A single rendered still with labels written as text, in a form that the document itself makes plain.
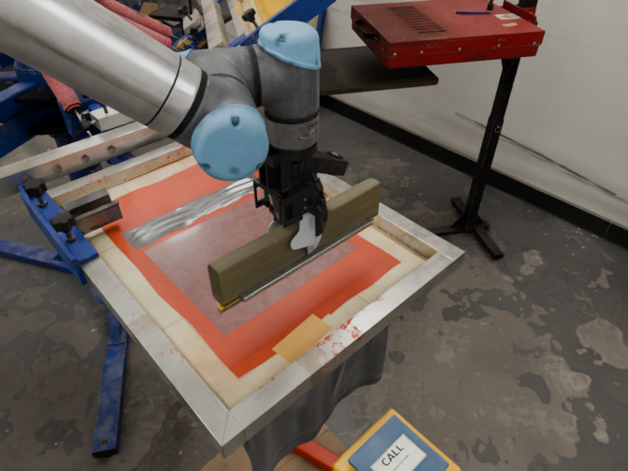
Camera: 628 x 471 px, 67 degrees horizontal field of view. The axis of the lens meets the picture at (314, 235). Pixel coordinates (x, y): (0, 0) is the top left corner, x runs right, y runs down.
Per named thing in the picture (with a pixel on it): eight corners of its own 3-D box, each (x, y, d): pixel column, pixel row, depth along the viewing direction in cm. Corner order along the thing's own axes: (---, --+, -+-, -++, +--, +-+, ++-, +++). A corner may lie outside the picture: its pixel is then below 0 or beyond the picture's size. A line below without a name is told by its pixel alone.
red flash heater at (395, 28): (484, 22, 206) (491, -8, 198) (546, 60, 172) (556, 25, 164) (349, 32, 196) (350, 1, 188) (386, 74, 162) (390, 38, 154)
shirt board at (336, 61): (399, 62, 206) (401, 43, 201) (436, 101, 176) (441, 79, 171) (73, 90, 184) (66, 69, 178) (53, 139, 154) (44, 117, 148)
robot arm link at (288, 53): (246, 21, 59) (311, 15, 61) (253, 103, 66) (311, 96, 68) (258, 40, 53) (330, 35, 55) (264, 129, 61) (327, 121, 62)
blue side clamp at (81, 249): (107, 274, 97) (96, 249, 92) (82, 286, 94) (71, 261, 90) (52, 208, 114) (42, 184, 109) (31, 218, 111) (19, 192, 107)
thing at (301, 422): (387, 377, 127) (407, 260, 99) (251, 499, 103) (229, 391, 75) (378, 369, 128) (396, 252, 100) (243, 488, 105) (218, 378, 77)
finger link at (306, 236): (287, 265, 78) (279, 219, 73) (313, 249, 81) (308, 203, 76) (299, 273, 76) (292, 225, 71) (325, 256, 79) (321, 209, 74)
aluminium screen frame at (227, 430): (462, 265, 97) (465, 251, 95) (224, 459, 67) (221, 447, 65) (236, 130, 141) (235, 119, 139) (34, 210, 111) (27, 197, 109)
